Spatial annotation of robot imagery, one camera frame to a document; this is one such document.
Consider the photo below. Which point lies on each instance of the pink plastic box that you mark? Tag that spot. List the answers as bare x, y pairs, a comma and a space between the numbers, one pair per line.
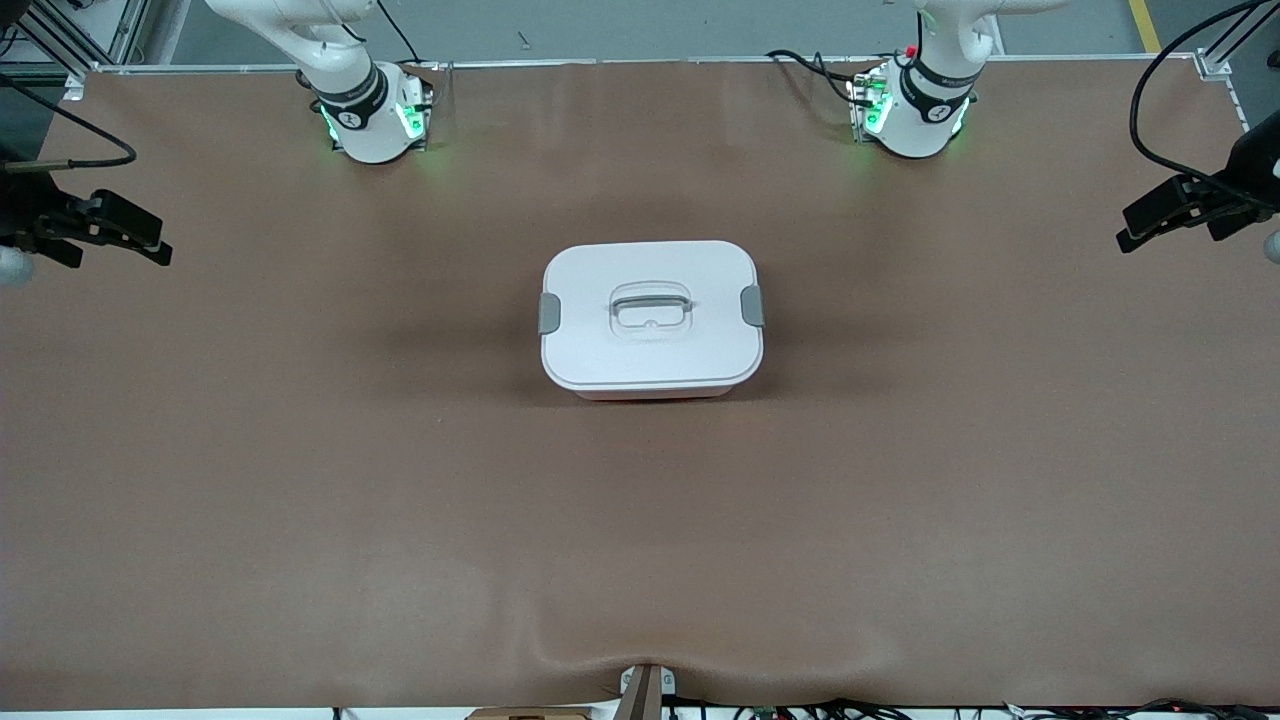
650, 396

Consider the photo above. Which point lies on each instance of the white box lid grey clips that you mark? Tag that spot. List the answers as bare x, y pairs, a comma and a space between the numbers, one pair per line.
600, 350

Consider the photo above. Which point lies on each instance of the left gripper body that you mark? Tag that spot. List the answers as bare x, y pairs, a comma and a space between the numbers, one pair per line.
1256, 165

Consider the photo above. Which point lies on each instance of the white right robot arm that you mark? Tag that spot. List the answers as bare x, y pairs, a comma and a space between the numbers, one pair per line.
365, 110

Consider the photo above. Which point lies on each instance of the aluminium frame structure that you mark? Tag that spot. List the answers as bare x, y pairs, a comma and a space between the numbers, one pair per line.
135, 30

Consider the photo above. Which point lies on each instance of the aluminium profile beam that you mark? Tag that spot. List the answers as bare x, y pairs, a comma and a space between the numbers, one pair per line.
1245, 22

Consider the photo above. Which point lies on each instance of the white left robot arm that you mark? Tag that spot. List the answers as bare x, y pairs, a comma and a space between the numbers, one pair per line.
925, 120

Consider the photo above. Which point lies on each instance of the yellow floor tape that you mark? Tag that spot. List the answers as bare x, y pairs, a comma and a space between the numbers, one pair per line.
1146, 25

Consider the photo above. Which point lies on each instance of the brown table mat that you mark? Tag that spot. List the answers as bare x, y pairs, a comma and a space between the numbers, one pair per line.
640, 520

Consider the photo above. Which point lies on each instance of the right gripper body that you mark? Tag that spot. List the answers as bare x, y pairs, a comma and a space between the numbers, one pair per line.
22, 211

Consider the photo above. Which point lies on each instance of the metal clamp bracket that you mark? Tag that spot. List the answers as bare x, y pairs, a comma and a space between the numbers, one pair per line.
645, 690

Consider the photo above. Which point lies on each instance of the metal table corner bracket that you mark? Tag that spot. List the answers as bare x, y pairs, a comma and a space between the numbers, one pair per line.
73, 86
1213, 66

